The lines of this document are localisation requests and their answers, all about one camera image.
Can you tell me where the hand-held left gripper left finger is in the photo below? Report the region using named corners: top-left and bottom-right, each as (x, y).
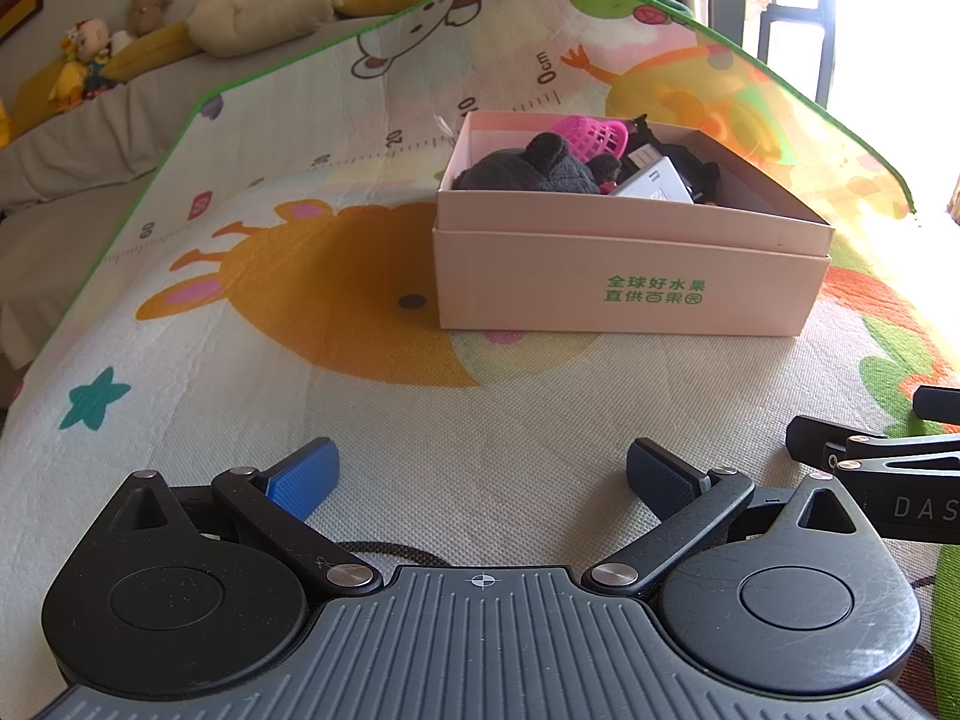
top-left (112, 437), bottom-right (385, 595)

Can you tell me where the pink toy strainer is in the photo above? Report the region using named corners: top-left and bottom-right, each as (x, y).
top-left (551, 114), bottom-right (629, 160)

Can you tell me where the black window frame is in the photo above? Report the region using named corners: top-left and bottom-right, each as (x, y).
top-left (756, 0), bottom-right (839, 107)

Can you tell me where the tan cardboard box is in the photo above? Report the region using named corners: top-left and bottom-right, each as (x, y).
top-left (431, 111), bottom-right (835, 337)

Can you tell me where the printed play mat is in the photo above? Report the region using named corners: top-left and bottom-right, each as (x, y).
top-left (0, 0), bottom-right (960, 616)

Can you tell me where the black cable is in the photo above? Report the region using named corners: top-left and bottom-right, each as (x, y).
top-left (334, 540), bottom-right (445, 568)

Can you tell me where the colourful doll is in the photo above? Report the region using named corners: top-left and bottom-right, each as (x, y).
top-left (49, 19), bottom-right (115, 112)

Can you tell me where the black folding clip stand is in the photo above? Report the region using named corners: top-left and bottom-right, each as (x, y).
top-left (619, 114), bottom-right (725, 205)

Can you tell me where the peeled banana plush pillow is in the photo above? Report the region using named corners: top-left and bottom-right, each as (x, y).
top-left (101, 0), bottom-right (488, 83)

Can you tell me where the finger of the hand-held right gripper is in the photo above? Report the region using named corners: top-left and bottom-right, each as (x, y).
top-left (786, 416), bottom-right (960, 475)
top-left (915, 386), bottom-right (960, 418)

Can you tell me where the black plush toy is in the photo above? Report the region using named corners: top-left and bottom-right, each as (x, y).
top-left (450, 133), bottom-right (623, 196)

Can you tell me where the brown teddy bear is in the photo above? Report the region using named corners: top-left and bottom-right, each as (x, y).
top-left (126, 0), bottom-right (176, 38)

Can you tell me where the yellow cushion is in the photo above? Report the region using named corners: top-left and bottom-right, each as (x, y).
top-left (9, 60), bottom-right (70, 137)

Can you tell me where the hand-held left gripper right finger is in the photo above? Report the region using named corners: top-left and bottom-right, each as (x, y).
top-left (583, 439), bottom-right (863, 601)

